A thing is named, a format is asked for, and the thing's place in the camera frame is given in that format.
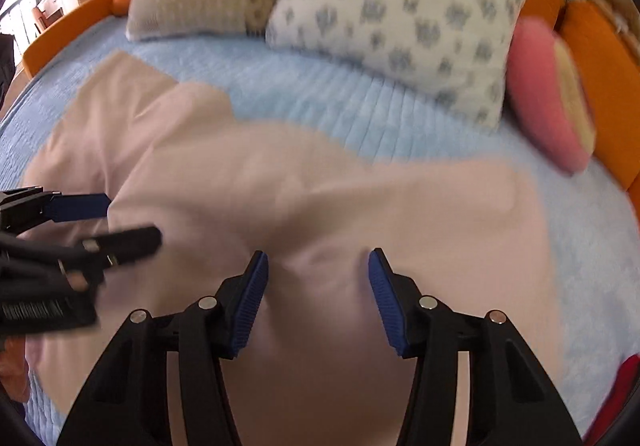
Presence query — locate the white floral pillow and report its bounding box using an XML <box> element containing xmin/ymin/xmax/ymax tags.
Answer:
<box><xmin>265</xmin><ymin>0</ymin><xmax>538</xmax><ymax>129</ymax></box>

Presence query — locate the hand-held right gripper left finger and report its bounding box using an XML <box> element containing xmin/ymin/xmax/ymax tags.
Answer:
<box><xmin>56</xmin><ymin>250</ymin><xmax>269</xmax><ymax>446</ymax></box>

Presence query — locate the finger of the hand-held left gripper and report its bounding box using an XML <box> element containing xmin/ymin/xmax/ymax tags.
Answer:
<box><xmin>60</xmin><ymin>226</ymin><xmax>163</xmax><ymax>277</ymax></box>
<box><xmin>0</xmin><ymin>186</ymin><xmax>112</xmax><ymax>233</ymax></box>

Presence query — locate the pink round cushion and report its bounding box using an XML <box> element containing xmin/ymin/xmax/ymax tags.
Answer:
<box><xmin>506</xmin><ymin>16</ymin><xmax>597</xmax><ymax>177</ymax></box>

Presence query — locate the beige hooded jacket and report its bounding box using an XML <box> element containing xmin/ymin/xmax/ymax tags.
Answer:
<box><xmin>22</xmin><ymin>50</ymin><xmax>566</xmax><ymax>446</ymax></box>

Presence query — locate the light blue bedspread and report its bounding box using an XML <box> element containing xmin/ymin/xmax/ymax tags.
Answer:
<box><xmin>0</xmin><ymin>18</ymin><xmax>640</xmax><ymax>446</ymax></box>

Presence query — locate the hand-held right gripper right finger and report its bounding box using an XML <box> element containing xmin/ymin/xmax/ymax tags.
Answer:
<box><xmin>368</xmin><ymin>248</ymin><xmax>583</xmax><ymax>446</ymax></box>

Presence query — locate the orange padded bed frame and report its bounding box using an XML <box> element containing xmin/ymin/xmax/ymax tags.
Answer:
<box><xmin>22</xmin><ymin>0</ymin><xmax>640</xmax><ymax>217</ymax></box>

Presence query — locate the person's left hand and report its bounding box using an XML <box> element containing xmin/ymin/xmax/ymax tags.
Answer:
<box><xmin>0</xmin><ymin>337</ymin><xmax>30</xmax><ymax>403</ymax></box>

